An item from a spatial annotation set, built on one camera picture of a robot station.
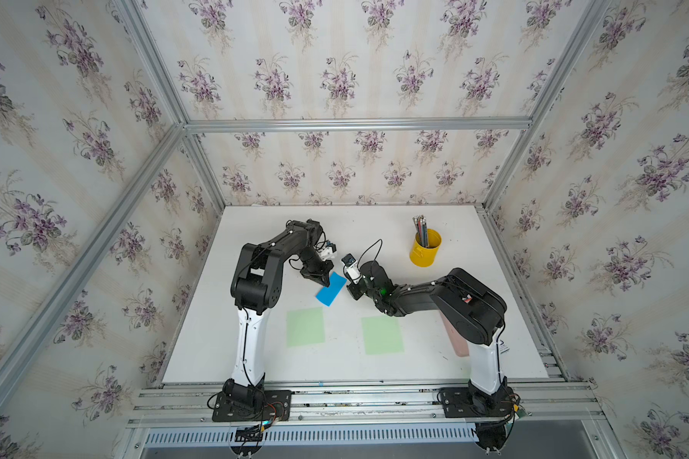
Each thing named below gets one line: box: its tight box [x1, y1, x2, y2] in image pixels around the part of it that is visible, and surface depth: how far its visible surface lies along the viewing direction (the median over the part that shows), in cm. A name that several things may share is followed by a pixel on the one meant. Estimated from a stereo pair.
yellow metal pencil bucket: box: [409, 228, 443, 268], surface depth 100 cm
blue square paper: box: [314, 271, 348, 307], surface depth 96 cm
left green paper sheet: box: [286, 306, 326, 349], surface depth 89 cm
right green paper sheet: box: [360, 316, 405, 355], surface depth 88 cm
